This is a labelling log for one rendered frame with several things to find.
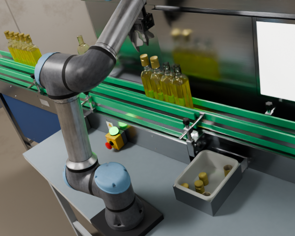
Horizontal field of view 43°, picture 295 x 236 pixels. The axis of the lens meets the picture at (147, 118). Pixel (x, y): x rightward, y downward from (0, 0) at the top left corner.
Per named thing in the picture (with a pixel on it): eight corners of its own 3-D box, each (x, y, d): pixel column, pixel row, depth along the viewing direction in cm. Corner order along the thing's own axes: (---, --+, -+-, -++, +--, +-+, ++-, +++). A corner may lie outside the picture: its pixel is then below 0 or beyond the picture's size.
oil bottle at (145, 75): (165, 106, 179) (155, 67, 167) (158, 112, 176) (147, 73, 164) (156, 103, 182) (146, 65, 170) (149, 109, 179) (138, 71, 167)
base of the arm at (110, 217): (118, 238, 135) (111, 221, 130) (99, 213, 147) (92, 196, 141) (152, 215, 141) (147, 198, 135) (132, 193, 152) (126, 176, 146)
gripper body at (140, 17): (143, 34, 150) (136, 5, 143) (128, 32, 155) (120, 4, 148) (155, 26, 154) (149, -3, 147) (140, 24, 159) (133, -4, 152)
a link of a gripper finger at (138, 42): (142, 55, 154) (140, 33, 150) (132, 53, 158) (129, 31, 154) (147, 53, 156) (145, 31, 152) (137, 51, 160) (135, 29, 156)
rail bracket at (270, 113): (280, 124, 151) (280, 96, 143) (273, 134, 147) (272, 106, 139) (271, 121, 153) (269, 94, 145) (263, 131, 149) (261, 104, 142)
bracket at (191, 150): (208, 144, 160) (206, 131, 156) (195, 158, 155) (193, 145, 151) (201, 142, 162) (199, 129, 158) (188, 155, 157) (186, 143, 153)
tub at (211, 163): (243, 176, 149) (241, 160, 144) (213, 216, 137) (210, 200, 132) (205, 163, 160) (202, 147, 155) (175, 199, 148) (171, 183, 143)
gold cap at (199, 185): (201, 195, 144) (200, 187, 141) (194, 192, 146) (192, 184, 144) (206, 189, 146) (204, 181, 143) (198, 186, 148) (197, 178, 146)
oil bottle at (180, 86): (195, 114, 168) (188, 73, 156) (188, 121, 165) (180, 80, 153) (185, 111, 172) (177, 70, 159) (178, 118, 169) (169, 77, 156)
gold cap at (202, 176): (205, 187, 147) (204, 179, 144) (198, 184, 149) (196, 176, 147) (210, 181, 149) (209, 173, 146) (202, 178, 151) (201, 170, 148)
